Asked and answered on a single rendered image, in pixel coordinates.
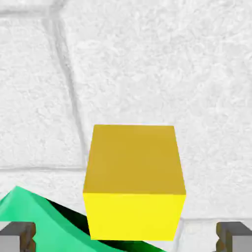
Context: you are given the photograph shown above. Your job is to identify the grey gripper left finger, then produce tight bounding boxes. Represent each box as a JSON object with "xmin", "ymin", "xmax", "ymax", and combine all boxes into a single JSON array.
[{"xmin": 0, "ymin": 221, "xmax": 36, "ymax": 252}]

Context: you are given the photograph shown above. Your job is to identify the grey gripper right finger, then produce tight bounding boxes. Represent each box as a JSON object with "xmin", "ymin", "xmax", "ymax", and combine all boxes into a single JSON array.
[{"xmin": 216, "ymin": 221, "xmax": 252, "ymax": 252}]

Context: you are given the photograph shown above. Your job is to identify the small yellow cube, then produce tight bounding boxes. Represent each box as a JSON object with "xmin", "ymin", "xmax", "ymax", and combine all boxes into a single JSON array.
[{"xmin": 82, "ymin": 124, "xmax": 187, "ymax": 242}]

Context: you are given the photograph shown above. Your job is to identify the large green box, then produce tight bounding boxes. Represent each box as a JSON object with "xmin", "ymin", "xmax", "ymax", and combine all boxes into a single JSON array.
[{"xmin": 0, "ymin": 185, "xmax": 168, "ymax": 252}]

